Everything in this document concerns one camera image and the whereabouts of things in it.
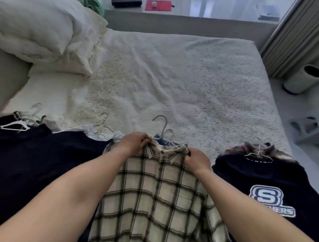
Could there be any cream plaid button shirt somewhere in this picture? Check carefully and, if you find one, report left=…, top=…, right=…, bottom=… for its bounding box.
left=88, top=139, right=230, bottom=242

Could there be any beige pleated curtain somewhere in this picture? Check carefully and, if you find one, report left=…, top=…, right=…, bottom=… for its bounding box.
left=260, top=0, right=319, bottom=79

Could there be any white wire clothes hanger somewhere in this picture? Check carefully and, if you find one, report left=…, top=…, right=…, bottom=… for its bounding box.
left=92, top=112, right=115, bottom=140

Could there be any white ribbed cylindrical bin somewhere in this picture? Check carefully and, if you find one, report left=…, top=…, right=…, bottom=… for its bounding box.
left=283, top=64, right=319, bottom=95

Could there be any grey floor object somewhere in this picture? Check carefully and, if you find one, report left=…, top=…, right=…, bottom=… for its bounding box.
left=289, top=115, right=319, bottom=145

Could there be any black flat device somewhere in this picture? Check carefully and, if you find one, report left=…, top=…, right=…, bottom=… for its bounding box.
left=111, top=0, right=143, bottom=8

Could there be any cream pillow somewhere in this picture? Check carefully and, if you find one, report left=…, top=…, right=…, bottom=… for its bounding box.
left=82, top=7, right=109, bottom=75

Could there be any brown tie-dye garment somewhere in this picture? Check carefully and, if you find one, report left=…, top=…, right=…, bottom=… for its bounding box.
left=224, top=141, right=299, bottom=164

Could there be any white textured bedspread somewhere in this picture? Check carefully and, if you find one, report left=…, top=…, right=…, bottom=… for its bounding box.
left=5, top=28, right=292, bottom=165

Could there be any person's left hand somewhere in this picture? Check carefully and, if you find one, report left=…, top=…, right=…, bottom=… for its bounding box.
left=119, top=132, right=152, bottom=157

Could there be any red mat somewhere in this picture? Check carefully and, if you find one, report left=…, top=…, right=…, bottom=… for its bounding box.
left=145, top=0, right=172, bottom=12

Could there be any plain black garment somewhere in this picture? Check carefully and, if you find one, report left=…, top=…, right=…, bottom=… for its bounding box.
left=0, top=115, right=113, bottom=242

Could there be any grey upholstered bed frame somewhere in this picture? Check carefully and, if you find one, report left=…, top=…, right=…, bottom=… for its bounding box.
left=104, top=9, right=279, bottom=50

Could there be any white light-blue garment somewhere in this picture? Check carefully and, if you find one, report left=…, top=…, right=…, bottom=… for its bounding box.
left=60, top=125, right=124, bottom=143

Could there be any person's right forearm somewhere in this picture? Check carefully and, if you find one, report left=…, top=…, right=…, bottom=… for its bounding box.
left=194, top=166, right=315, bottom=242

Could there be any blue denim garment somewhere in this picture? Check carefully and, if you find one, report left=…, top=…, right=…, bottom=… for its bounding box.
left=153, top=134, right=188, bottom=149

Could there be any white plastic clothes hanger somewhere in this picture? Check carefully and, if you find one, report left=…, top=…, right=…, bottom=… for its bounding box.
left=0, top=118, right=31, bottom=132

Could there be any white crumpled duvet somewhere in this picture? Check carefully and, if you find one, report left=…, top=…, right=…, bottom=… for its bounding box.
left=0, top=0, right=100, bottom=77

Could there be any dark tray on sill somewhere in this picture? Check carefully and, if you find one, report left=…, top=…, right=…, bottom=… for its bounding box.
left=258, top=14, right=280, bottom=22

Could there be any person's left forearm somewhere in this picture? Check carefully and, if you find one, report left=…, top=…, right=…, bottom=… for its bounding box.
left=0, top=147, right=130, bottom=242

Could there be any grey plastic clothes hanger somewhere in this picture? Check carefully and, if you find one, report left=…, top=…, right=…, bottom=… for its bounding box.
left=152, top=115, right=175, bottom=145

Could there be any person's right hand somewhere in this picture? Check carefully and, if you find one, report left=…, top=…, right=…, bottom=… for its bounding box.
left=184, top=147, right=212, bottom=175

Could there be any green electric fan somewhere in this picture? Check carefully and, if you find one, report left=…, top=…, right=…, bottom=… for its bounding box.
left=81, top=0, right=104, bottom=12

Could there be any white hanger in navy shirt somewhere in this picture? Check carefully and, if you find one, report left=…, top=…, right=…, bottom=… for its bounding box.
left=244, top=136, right=273, bottom=161

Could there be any navy t-shirt with white logo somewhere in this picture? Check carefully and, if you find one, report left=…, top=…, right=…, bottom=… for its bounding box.
left=212, top=151, right=319, bottom=242

